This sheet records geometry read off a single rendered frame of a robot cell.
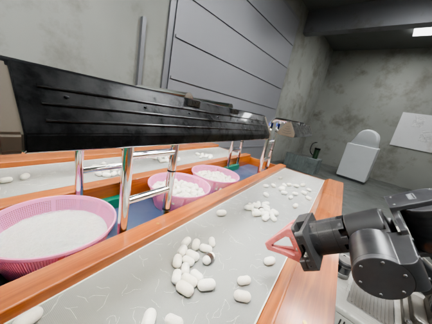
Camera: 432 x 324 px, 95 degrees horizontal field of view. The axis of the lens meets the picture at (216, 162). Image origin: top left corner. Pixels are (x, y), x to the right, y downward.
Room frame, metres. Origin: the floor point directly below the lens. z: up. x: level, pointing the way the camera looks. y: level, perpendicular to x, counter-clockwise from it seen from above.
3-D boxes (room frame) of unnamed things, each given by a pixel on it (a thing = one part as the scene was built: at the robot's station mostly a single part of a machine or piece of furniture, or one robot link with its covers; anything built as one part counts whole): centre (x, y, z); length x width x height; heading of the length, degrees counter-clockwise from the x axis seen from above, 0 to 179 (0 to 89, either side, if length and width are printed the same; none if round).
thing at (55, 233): (0.42, 0.36, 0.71); 0.22 x 0.22 x 0.06
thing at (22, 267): (0.42, 0.36, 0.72); 0.27 x 0.27 x 0.10
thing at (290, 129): (1.25, -0.47, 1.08); 0.62 x 0.08 x 0.07; 149
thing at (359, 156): (5.16, -3.61, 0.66); 0.67 x 0.61 x 1.32; 51
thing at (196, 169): (1.04, -0.01, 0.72); 0.27 x 0.27 x 0.10
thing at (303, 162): (5.18, -2.26, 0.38); 0.78 x 0.62 x 0.76; 52
